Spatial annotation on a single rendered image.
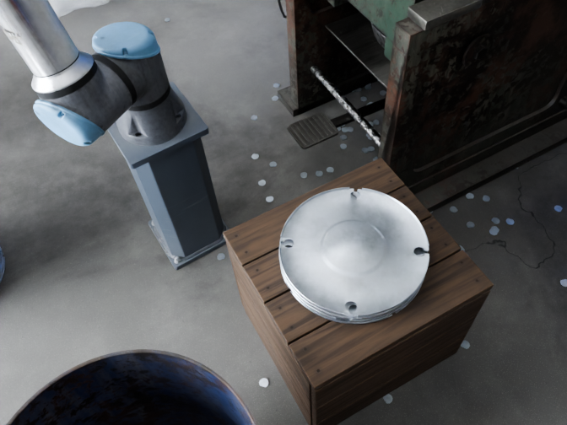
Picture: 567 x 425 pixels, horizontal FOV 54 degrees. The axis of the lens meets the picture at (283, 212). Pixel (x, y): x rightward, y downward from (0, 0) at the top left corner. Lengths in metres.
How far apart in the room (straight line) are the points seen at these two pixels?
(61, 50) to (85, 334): 0.79
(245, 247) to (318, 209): 0.17
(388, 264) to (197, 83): 1.17
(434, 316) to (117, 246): 0.93
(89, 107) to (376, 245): 0.59
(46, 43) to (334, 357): 0.72
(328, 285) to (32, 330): 0.86
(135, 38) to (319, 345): 0.66
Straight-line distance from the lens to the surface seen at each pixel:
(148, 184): 1.29
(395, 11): 1.29
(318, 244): 1.09
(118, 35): 1.12
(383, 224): 1.12
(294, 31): 1.65
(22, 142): 2.03
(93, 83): 1.04
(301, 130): 1.59
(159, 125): 1.19
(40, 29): 1.00
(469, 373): 1.43
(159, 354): 0.93
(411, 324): 1.06
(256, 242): 1.14
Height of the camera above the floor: 1.31
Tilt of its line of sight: 55 degrees down
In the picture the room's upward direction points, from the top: 5 degrees counter-clockwise
